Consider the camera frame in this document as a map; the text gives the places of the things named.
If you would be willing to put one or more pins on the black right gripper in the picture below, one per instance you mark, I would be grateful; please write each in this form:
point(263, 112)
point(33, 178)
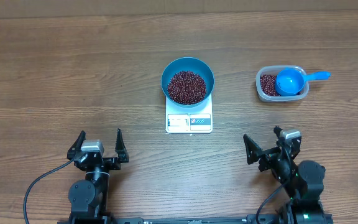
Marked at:
point(255, 154)

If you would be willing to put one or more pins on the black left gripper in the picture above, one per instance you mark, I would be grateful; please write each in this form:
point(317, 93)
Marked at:
point(114, 163)

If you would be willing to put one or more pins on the clear plastic container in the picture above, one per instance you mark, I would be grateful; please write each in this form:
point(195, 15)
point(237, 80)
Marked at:
point(275, 70)

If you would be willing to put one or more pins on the red adzuki beans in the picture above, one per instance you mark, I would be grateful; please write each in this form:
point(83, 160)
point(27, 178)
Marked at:
point(267, 82)

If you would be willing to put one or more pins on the white digital kitchen scale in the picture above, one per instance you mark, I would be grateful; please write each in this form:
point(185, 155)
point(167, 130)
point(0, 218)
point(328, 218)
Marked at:
point(187, 119)

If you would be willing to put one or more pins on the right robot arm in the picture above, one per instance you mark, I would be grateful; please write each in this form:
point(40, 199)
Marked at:
point(302, 182)

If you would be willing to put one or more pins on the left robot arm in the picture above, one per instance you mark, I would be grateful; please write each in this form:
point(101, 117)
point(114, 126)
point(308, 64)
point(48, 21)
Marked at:
point(88, 197)

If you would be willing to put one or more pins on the blue plastic measuring scoop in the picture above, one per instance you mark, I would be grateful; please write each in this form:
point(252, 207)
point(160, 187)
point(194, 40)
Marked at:
point(289, 82)

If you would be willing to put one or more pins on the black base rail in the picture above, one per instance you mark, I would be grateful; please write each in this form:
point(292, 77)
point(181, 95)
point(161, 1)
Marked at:
point(194, 221)

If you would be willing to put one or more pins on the blue metal bowl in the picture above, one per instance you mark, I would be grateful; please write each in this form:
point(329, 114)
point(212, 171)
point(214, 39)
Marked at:
point(184, 64)

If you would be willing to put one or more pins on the red beans in bowl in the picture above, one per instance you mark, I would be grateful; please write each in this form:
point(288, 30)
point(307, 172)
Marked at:
point(187, 88)

